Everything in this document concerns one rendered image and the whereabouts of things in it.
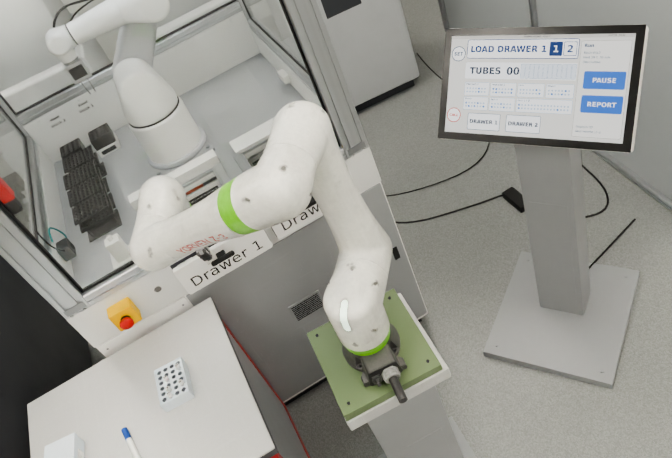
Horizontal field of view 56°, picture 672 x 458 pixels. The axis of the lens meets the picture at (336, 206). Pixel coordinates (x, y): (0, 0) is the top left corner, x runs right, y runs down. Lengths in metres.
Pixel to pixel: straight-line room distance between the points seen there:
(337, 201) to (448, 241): 1.54
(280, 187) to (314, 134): 0.16
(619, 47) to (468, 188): 1.51
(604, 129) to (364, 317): 0.78
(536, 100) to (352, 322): 0.78
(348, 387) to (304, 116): 0.70
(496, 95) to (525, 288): 1.03
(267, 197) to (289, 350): 1.26
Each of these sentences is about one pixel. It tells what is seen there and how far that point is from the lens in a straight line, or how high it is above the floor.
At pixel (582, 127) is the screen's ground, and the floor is 1.00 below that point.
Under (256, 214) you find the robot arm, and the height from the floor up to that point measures 1.38.
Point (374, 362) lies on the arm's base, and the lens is 1.56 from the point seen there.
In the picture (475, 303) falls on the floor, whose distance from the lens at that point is 2.65.
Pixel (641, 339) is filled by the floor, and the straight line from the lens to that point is 2.53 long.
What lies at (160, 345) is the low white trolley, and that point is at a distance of 2.00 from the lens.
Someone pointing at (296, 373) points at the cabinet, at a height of 0.18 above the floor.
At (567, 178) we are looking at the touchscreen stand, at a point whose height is 0.74.
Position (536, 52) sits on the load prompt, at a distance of 1.80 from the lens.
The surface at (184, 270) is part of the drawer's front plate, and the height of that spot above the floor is 0.91.
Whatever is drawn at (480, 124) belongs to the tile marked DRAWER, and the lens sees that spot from 1.83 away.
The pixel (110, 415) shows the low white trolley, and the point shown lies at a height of 0.76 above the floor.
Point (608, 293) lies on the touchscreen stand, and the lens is 2.59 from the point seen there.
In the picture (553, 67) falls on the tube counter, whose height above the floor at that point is 1.12.
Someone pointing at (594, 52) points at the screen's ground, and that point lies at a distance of 1.76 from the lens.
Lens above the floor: 2.12
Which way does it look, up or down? 41 degrees down
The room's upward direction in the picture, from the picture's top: 24 degrees counter-clockwise
